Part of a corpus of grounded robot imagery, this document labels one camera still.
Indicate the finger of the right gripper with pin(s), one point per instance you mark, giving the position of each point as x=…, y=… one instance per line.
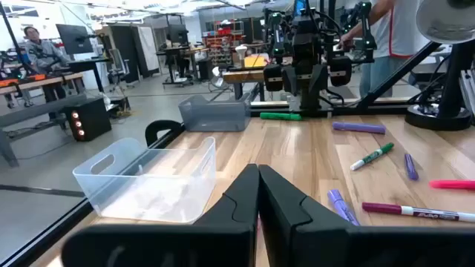
x=318, y=79
x=297, y=81

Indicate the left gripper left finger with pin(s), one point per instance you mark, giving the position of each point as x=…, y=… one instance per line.
x=222, y=241

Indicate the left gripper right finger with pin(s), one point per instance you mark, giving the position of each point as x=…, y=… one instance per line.
x=297, y=241

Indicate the dark green highlighter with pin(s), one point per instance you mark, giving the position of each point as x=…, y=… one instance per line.
x=280, y=116

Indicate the purple highlighter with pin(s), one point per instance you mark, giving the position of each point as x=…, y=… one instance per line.
x=358, y=128
x=342, y=207

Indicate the green dry-erase marker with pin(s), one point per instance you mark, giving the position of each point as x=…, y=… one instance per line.
x=371, y=156

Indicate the maroon dry-erase marker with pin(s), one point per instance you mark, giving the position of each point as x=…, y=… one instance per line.
x=419, y=213

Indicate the small purple marker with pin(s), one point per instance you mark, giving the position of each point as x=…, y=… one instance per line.
x=410, y=167

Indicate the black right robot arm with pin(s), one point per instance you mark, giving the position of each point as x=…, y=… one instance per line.
x=306, y=33

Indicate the yellow box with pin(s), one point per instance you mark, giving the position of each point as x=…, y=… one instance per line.
x=255, y=62

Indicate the wooden table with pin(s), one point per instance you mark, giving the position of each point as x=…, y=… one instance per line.
x=241, y=76

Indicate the white mushroom lamp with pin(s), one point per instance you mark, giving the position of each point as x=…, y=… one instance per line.
x=241, y=50

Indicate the small floor fan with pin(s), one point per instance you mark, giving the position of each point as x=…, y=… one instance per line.
x=217, y=79

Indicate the red storage shelf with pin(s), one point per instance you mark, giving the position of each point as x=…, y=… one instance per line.
x=222, y=31

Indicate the grey plastic bin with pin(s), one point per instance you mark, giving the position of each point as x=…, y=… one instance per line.
x=215, y=116

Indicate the clear plastic bin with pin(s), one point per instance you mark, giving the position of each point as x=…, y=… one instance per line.
x=156, y=200

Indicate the person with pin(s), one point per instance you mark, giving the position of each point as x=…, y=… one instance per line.
x=44, y=55
x=393, y=33

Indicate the black desk with monitor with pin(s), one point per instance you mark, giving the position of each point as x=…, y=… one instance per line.
x=178, y=33

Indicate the white board panel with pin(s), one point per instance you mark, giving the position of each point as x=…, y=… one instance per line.
x=148, y=48

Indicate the black cabinet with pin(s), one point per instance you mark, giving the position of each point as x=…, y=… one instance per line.
x=124, y=52

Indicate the office chair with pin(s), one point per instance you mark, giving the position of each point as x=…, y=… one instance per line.
x=118, y=63

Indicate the pink highlighter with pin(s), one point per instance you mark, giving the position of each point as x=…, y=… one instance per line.
x=452, y=184

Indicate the black computer tower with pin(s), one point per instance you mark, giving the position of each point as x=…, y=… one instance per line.
x=92, y=118

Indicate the black computer monitor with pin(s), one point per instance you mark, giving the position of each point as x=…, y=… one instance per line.
x=74, y=39

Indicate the wooden workbench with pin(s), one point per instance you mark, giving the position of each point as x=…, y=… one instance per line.
x=55, y=79

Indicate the grey metal bench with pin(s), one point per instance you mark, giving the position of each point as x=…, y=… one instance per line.
x=37, y=109

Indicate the black clamp bracket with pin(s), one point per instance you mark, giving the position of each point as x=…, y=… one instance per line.
x=152, y=130

